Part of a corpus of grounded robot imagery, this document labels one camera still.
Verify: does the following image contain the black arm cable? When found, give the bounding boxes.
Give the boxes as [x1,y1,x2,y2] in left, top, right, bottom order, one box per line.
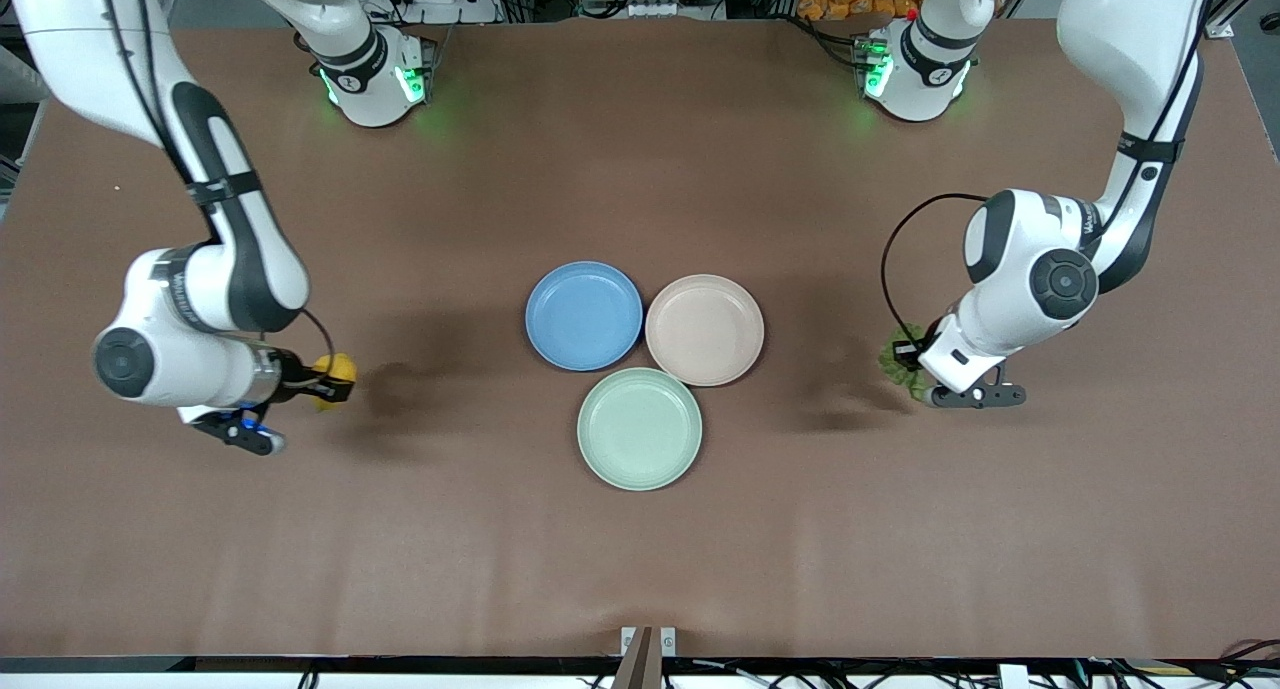
[95,0,341,370]
[880,0,1221,355]

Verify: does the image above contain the pink round plate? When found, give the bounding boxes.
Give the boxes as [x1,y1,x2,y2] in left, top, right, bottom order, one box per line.
[645,274,766,387]

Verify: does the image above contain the yellow lemon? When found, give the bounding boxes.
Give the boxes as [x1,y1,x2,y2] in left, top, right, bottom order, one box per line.
[315,353,358,411]

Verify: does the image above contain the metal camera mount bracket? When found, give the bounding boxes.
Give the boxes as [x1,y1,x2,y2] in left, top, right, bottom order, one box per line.
[612,626,677,689]

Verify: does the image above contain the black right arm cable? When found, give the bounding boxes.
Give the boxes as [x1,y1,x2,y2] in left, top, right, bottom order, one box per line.
[95,0,341,370]

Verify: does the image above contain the blue round plate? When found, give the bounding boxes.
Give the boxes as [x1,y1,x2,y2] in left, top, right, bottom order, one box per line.
[525,261,644,372]

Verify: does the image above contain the pale green round plate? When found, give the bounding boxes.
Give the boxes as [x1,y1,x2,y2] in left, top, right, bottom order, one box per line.
[577,367,703,492]

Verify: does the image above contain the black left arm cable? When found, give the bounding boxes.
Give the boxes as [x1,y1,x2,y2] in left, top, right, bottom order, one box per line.
[880,0,1221,355]

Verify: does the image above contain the aluminium frame profile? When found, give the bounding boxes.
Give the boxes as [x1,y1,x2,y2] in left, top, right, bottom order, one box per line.
[1205,0,1280,40]

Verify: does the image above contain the green lettuce leaf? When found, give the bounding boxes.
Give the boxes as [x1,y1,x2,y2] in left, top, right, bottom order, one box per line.
[878,323,933,402]

